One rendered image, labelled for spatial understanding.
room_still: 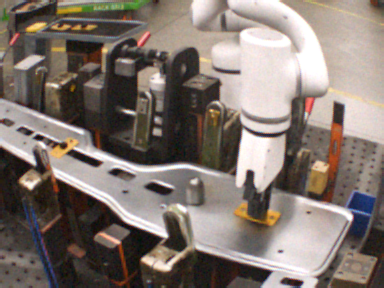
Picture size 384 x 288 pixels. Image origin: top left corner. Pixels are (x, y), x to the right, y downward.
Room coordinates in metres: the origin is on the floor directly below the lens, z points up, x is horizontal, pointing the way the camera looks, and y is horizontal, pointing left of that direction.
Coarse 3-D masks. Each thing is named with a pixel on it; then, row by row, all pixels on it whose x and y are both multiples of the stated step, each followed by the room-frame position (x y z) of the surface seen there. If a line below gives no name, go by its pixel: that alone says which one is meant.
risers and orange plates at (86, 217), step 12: (0, 156) 1.24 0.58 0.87; (0, 168) 1.18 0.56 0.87; (0, 180) 1.19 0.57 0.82; (0, 192) 1.19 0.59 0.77; (12, 192) 1.20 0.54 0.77; (0, 204) 1.22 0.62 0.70; (12, 204) 1.18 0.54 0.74; (96, 204) 1.05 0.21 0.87; (84, 216) 1.00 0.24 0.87; (96, 216) 1.00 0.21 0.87; (84, 228) 0.98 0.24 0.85; (96, 228) 0.99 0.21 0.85; (84, 240) 0.98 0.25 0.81; (96, 252) 0.97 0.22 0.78; (96, 264) 0.97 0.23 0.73
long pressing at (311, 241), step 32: (0, 128) 1.18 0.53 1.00; (32, 128) 1.18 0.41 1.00; (64, 128) 1.17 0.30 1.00; (32, 160) 1.03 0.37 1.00; (64, 160) 1.03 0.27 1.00; (96, 192) 0.92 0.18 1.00; (128, 192) 0.92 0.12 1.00; (224, 192) 0.93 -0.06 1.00; (288, 192) 0.91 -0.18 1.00; (128, 224) 0.83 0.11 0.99; (160, 224) 0.83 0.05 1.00; (192, 224) 0.83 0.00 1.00; (224, 224) 0.83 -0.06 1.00; (256, 224) 0.82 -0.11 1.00; (288, 224) 0.81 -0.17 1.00; (320, 224) 0.80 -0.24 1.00; (224, 256) 0.74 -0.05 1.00; (256, 256) 0.72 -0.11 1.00; (288, 256) 0.71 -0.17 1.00; (320, 256) 0.70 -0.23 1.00
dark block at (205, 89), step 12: (192, 84) 1.13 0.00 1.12; (204, 84) 1.13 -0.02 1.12; (216, 84) 1.15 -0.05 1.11; (192, 96) 1.12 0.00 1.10; (204, 96) 1.11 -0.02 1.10; (216, 96) 1.15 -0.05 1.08; (192, 108) 1.12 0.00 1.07; (204, 108) 1.11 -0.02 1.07; (192, 120) 1.12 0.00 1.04; (192, 132) 1.12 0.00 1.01; (192, 144) 1.12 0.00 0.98; (192, 156) 1.12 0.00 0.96
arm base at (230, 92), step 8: (216, 72) 1.51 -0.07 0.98; (224, 80) 1.49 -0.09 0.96; (232, 80) 1.48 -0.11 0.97; (240, 80) 1.48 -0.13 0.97; (224, 88) 1.49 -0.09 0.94; (232, 88) 1.48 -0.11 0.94; (240, 88) 1.49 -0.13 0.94; (224, 96) 1.49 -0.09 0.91; (232, 96) 1.49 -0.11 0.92; (240, 96) 1.49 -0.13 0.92; (232, 104) 1.49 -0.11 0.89
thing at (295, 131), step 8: (296, 104) 0.97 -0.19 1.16; (304, 104) 0.96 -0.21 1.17; (296, 112) 0.97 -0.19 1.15; (304, 112) 0.96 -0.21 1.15; (296, 120) 0.96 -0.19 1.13; (304, 120) 0.96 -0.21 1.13; (288, 128) 0.96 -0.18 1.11; (296, 128) 0.96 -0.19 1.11; (288, 136) 0.96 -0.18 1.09; (296, 136) 0.95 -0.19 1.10; (288, 144) 0.97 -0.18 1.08; (296, 144) 0.94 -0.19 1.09; (296, 152) 0.94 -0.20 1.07
